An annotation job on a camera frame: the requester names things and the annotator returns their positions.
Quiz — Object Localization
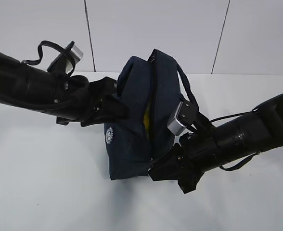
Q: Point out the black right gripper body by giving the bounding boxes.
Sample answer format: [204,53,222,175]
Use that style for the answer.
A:
[179,131,223,174]

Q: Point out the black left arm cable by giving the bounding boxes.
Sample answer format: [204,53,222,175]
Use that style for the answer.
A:
[21,40,70,65]

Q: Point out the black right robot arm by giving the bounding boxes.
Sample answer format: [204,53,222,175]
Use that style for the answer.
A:
[148,93,283,193]

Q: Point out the dark navy lunch bag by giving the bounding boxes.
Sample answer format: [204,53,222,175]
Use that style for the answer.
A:
[103,49,211,183]

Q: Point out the dark right arm cable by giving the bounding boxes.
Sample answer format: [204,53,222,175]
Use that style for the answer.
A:
[220,154,257,171]

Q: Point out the yellow lemon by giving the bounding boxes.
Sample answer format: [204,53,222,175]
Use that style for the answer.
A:
[143,105,153,131]

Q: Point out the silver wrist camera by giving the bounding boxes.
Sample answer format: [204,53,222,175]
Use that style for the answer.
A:
[46,41,84,75]
[167,100,201,136]

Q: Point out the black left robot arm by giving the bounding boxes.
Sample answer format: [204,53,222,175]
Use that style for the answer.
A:
[0,52,129,127]

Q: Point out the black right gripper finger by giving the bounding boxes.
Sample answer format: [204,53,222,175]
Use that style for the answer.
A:
[178,168,204,194]
[148,143,187,180]

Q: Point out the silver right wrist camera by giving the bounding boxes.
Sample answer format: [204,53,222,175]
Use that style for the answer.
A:
[167,100,201,136]

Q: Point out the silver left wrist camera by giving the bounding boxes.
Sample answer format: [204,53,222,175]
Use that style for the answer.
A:
[46,41,84,75]

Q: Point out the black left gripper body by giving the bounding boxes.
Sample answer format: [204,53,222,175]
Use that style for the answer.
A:
[52,75,116,125]

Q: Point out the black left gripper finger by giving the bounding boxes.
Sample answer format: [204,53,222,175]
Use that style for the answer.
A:
[101,94,129,119]
[80,108,115,127]

